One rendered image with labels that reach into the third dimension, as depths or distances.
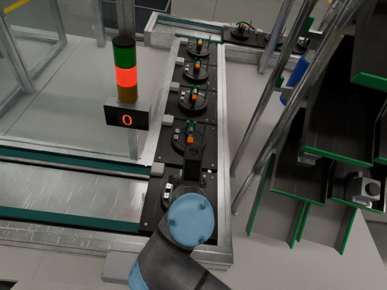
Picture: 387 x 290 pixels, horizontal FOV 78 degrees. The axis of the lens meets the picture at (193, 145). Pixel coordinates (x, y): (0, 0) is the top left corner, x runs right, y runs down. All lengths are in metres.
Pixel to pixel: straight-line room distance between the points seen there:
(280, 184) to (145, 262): 0.37
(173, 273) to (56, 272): 0.52
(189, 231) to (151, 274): 0.10
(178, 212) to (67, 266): 0.56
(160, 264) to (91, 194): 0.52
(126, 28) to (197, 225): 0.43
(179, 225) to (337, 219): 0.59
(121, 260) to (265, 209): 0.44
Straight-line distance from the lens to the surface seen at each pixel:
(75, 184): 0.93
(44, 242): 0.82
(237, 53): 1.76
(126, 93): 0.64
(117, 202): 0.87
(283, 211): 0.80
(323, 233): 0.88
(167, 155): 0.91
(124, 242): 0.77
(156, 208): 0.79
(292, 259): 0.97
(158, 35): 1.74
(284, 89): 0.76
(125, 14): 0.59
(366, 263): 1.13
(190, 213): 0.38
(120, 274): 0.74
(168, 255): 0.43
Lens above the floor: 1.68
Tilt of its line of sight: 48 degrees down
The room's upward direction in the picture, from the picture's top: 12 degrees clockwise
